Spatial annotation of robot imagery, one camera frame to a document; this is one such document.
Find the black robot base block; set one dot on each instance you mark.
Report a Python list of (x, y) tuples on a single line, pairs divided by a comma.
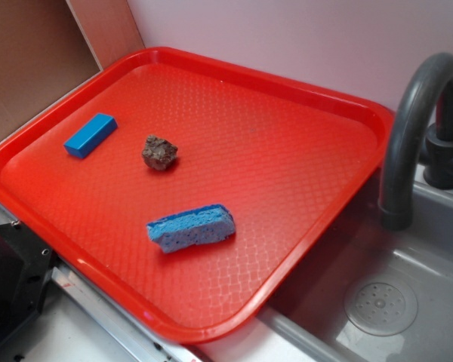
[(26, 263)]

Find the brown rock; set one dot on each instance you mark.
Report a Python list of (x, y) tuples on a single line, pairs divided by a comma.
[(158, 154)]

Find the blue rectangular block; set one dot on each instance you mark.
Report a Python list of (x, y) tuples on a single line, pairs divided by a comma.
[(85, 140)]

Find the blue sponge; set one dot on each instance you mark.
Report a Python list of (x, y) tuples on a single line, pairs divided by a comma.
[(204, 225)]

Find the grey toy sink basin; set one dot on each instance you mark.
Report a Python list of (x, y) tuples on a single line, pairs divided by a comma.
[(364, 293)]

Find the brown cardboard box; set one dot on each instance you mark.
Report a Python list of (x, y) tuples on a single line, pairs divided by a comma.
[(48, 48)]

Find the red plastic tray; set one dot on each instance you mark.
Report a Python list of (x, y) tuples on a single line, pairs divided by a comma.
[(282, 156)]

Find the grey toy faucet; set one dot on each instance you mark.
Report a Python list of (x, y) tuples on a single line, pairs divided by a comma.
[(422, 133)]

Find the aluminium rail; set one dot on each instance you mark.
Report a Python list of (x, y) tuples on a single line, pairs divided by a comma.
[(76, 322)]

